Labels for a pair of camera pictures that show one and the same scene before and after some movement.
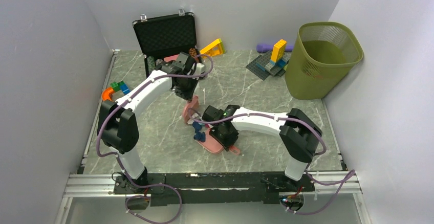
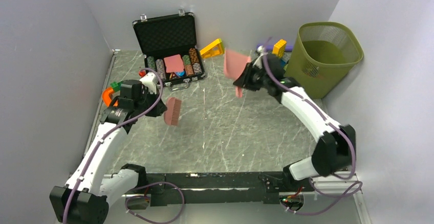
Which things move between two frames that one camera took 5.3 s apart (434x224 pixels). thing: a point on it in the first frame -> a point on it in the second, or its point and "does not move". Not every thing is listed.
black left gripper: (188, 95) -> (158, 110)
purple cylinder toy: (265, 48) does not move
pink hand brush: (194, 104) -> (172, 115)
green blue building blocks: (120, 86) does not move
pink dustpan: (211, 145) -> (234, 61)
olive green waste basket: (321, 56) does not move
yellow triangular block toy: (215, 48) does not move
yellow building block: (278, 51) does not move
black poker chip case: (163, 36) does not move
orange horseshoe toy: (105, 96) does not move
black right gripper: (227, 142) -> (244, 80)
